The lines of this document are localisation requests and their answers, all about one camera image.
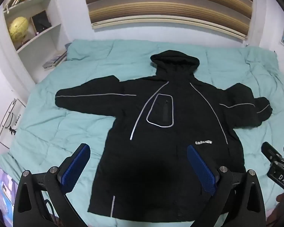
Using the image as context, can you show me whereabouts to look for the black hooded jacket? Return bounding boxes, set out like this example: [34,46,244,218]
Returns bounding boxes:
[55,50,272,222]

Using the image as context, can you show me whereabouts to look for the person's right hand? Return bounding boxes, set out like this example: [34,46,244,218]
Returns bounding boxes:
[266,193,284,226]

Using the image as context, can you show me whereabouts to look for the teal quilted bed comforter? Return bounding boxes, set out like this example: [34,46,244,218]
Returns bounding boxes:
[0,40,284,226]

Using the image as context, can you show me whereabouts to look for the flat books on shelf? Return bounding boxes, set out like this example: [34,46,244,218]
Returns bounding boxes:
[42,51,67,70]

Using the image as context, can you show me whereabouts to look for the black box on shelf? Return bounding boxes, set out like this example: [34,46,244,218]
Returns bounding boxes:
[32,10,52,34]

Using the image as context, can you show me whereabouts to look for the yellow globe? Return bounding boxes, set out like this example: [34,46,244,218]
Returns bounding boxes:
[9,16,29,42]

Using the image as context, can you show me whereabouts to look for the striped brown window blind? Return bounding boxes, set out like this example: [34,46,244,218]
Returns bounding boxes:
[86,0,253,40]

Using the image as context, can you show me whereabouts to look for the white drawing paper on wall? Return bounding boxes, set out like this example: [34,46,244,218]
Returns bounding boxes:
[0,99,25,149]

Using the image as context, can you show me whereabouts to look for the white wall bookshelf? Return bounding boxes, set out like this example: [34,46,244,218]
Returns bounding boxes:
[3,0,69,84]

